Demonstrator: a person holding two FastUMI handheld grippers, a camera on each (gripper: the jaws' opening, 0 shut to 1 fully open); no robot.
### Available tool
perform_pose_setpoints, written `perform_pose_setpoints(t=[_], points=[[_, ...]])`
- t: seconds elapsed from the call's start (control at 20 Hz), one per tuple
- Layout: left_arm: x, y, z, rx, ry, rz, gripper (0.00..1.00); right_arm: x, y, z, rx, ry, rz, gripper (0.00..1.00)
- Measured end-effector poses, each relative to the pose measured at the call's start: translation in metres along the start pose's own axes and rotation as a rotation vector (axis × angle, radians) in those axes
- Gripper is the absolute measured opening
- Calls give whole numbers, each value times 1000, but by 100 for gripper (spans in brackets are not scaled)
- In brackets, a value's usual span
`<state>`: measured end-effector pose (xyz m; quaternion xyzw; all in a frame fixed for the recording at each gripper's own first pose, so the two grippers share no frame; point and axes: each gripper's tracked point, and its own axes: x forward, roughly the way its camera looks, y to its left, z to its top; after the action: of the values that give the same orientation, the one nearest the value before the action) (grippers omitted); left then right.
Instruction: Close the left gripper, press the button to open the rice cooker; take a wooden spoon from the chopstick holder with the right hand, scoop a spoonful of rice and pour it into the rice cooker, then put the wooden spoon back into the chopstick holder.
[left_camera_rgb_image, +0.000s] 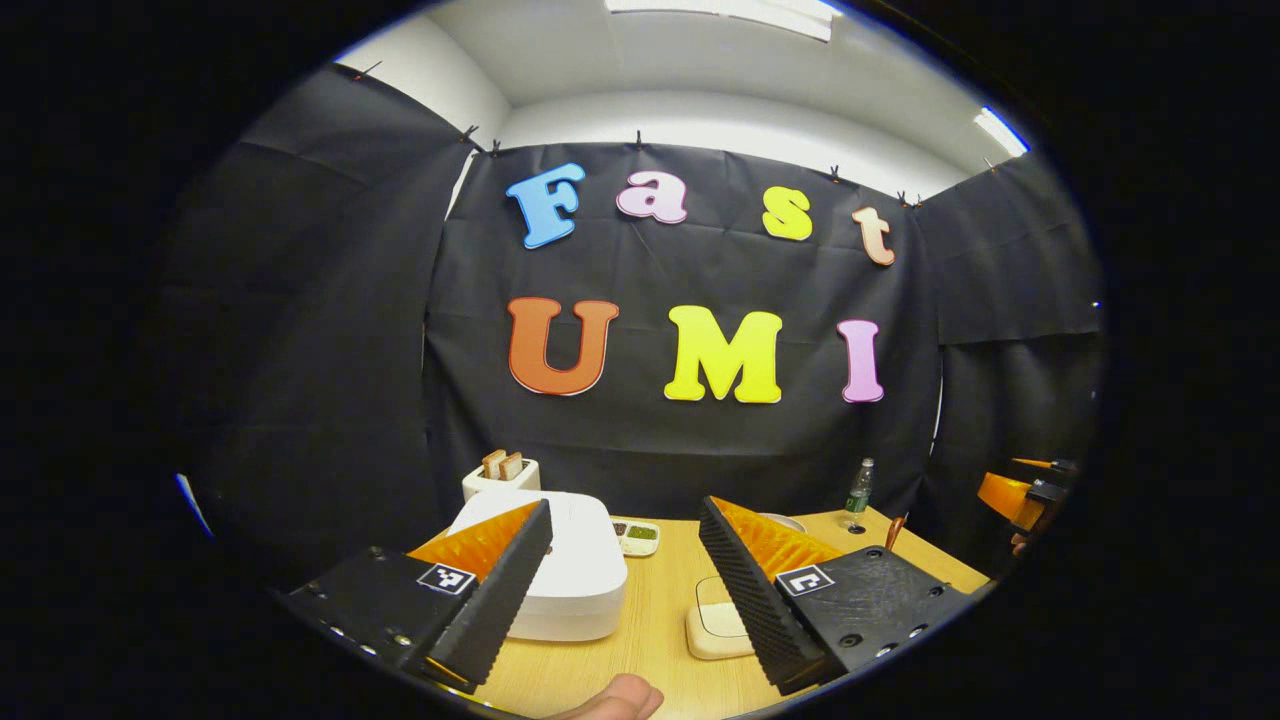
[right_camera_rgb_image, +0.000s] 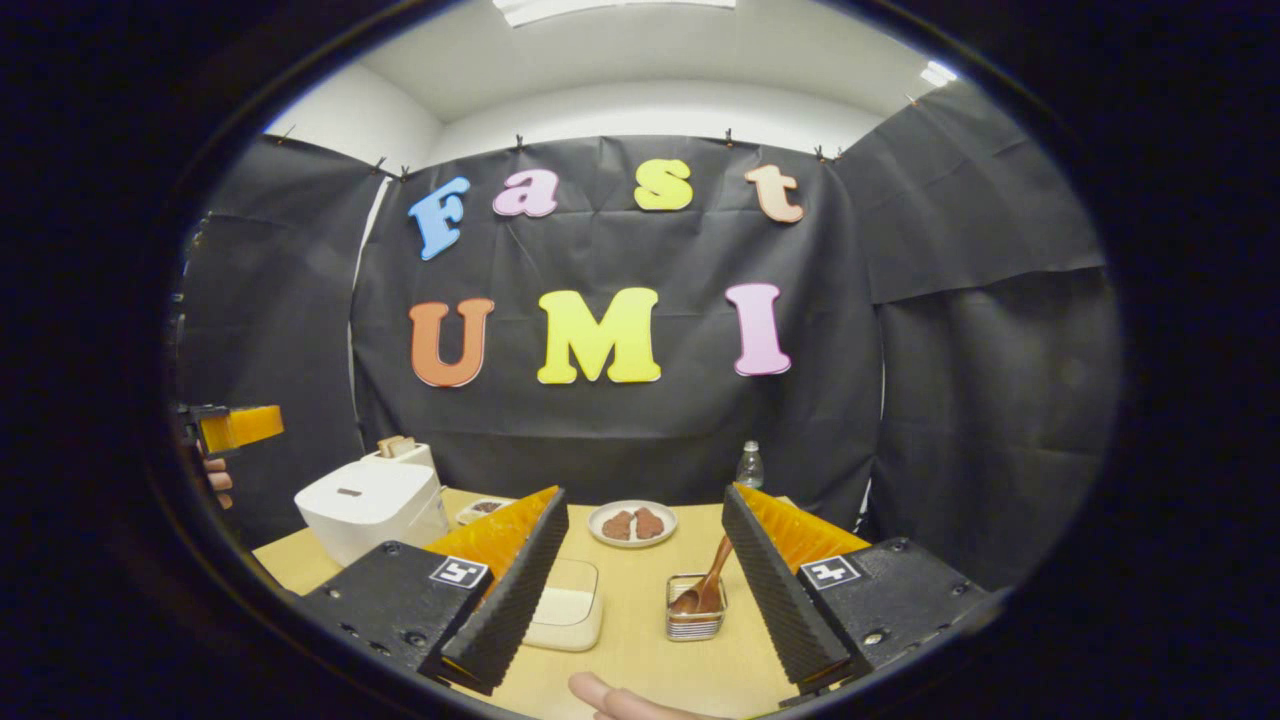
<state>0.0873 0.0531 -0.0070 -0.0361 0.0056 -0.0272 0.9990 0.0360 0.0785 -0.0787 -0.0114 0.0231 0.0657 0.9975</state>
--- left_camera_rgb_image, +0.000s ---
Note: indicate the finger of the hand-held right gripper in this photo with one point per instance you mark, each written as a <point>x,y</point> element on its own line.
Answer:
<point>1005,492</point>

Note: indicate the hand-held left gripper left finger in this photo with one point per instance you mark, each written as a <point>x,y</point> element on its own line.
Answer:
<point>500,600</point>

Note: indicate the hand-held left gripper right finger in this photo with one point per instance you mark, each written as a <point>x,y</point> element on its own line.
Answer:
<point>750,600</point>

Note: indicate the cream square rice container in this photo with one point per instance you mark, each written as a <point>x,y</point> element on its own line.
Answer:
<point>712,630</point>

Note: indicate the white rice cooker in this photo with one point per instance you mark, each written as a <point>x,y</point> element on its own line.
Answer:
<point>585,585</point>

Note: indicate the brown wooden spoon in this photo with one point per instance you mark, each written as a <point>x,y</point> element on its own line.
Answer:
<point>895,530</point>

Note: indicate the white toaster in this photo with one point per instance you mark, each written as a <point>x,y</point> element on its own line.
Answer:
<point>490,488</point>

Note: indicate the white divided seasoning tray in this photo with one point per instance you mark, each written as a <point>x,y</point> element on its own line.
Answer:
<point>640,535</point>

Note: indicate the toast slice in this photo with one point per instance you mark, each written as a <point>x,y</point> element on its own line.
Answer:
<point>493,464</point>
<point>512,466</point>

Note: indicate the clear plastic water bottle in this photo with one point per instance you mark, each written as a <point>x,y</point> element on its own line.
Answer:
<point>859,492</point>

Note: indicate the black backdrop cloth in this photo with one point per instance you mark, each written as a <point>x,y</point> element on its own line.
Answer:
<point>650,440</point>

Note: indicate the small ceiling light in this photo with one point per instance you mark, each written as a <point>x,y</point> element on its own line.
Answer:
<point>1000,130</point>

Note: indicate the large ceiling light panel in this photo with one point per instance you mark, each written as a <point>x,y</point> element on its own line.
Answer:
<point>720,15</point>

